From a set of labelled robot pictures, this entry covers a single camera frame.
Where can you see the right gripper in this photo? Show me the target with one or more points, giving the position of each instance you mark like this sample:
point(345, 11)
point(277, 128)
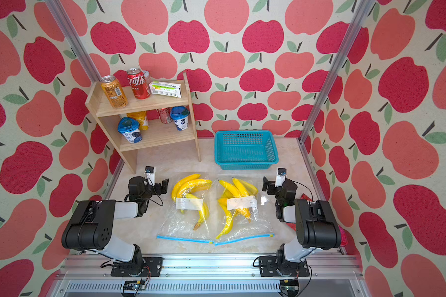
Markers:
point(271, 185)

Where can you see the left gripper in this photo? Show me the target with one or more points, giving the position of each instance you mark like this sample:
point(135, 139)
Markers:
point(158, 187)

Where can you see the zip-top bag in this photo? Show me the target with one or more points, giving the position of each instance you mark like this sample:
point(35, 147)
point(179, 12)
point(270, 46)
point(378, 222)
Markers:
point(266, 228)
point(179, 227)

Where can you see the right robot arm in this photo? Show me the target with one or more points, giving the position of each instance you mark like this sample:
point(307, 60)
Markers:
point(316, 229)

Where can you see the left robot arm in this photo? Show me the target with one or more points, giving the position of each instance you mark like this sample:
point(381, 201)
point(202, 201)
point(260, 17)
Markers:
point(91, 229)

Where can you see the red chips bag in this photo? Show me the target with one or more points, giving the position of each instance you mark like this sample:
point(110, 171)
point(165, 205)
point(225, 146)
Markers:
point(344, 238)

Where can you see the teal plastic basket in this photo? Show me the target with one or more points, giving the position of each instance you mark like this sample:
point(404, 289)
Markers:
point(245, 150)

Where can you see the wooden shelf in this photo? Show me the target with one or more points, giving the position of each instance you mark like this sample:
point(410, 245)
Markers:
point(158, 134)

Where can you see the blue yogurt cup left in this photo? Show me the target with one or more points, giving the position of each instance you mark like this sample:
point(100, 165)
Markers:
point(129, 129)

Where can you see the blue yogurt cup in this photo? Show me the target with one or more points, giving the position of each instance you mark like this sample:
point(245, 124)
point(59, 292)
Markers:
point(129, 129)
point(180, 116)

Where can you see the small red can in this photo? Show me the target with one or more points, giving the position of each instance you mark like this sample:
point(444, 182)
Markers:
point(165, 115)

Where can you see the blue yogurt cup right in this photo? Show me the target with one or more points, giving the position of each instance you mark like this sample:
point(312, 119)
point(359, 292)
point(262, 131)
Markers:
point(180, 116)

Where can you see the yellow yogurt cup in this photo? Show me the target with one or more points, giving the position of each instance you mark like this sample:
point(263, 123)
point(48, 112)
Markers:
point(141, 118)

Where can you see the green white box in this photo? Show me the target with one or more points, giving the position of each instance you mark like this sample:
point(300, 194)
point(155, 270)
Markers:
point(166, 89)

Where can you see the orange soda can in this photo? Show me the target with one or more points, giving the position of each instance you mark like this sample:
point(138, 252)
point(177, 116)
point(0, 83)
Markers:
point(113, 91)

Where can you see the red cola can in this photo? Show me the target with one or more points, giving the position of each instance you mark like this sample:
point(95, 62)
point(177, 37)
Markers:
point(137, 82)

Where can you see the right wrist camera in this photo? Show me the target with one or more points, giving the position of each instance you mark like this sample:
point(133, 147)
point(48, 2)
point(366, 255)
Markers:
point(280, 177)

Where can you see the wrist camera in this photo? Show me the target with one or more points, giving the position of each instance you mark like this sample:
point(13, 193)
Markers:
point(150, 175)
point(280, 177)

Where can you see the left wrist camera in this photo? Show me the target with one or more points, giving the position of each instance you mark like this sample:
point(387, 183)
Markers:
point(150, 175)

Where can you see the aluminium front rail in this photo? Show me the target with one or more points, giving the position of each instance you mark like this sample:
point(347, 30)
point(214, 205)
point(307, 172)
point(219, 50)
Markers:
point(207, 275)

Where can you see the left aluminium corner post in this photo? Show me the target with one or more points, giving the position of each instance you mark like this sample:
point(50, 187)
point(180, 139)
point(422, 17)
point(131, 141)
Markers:
point(66, 26)

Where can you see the aluminium corner post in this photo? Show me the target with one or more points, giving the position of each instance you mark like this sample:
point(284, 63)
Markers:
point(340, 58)
point(66, 26)

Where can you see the right aluminium corner post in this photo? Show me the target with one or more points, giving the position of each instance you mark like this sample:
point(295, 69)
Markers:
point(340, 58)

